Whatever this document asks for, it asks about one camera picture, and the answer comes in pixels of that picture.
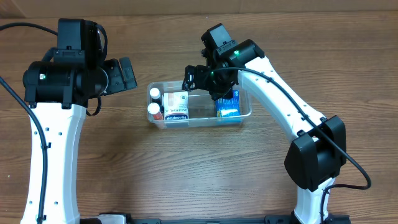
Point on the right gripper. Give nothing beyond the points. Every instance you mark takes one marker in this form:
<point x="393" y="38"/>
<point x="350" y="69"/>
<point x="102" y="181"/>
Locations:
<point x="199" y="76"/>

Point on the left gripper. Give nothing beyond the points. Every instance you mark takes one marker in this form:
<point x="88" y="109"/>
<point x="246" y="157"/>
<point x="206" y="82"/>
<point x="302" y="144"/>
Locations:
<point x="115" y="79"/>

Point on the black bottle white cap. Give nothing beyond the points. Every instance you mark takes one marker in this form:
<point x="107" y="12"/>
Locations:
<point x="156" y="97"/>

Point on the orange bottle white cap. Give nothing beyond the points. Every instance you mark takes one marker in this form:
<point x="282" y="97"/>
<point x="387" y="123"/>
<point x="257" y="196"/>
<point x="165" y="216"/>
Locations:
<point x="154" y="110"/>

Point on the white box blue trim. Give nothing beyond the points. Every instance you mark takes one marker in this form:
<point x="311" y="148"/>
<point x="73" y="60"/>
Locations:
<point x="176" y="105"/>

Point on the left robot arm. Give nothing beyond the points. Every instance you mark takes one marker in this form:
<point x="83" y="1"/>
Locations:
<point x="57" y="91"/>

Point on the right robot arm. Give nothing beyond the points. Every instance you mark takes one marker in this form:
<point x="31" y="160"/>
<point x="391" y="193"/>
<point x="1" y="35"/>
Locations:
<point x="317" y="143"/>

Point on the clear plastic container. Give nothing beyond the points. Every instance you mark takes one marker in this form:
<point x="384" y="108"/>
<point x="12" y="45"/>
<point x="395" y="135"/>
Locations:
<point x="203" y="111"/>

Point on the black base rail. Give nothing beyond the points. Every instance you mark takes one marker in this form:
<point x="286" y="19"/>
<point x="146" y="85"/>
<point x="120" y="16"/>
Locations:
<point x="126" y="218"/>

